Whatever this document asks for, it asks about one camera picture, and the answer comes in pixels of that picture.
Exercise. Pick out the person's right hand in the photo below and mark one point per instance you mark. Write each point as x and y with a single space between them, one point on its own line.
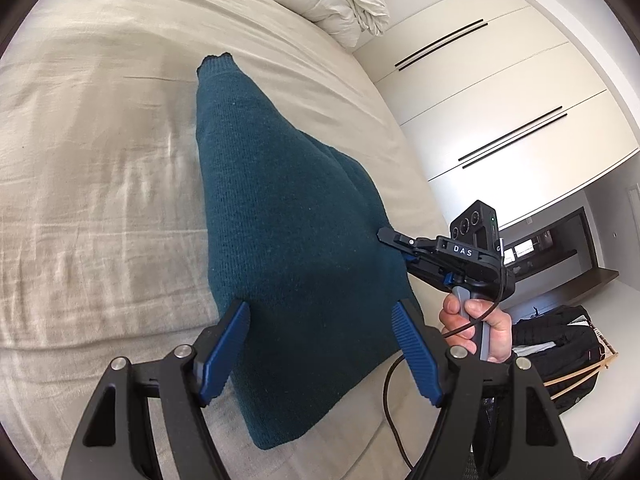
500 335

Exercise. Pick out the beige bed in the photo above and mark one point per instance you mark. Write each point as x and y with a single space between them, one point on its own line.
100 160

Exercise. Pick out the wooden sticks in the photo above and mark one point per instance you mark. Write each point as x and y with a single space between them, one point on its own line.
580 372

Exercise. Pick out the black backpack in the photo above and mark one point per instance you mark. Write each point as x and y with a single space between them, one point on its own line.
560 345

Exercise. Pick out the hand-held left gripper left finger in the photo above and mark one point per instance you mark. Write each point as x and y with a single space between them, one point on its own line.
225 345

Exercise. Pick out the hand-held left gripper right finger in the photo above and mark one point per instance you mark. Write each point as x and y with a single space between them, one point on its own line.
417 350

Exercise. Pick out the white wardrobe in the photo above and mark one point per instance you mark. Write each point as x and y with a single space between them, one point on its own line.
500 85

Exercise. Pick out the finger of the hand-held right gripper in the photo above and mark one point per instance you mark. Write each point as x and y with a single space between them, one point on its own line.
430 272
405 244

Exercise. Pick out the dark wooden wall shelf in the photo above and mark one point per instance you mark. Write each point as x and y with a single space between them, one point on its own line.
560 255

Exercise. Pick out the teal knit sweater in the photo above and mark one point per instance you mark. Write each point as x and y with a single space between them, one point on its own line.
290 235

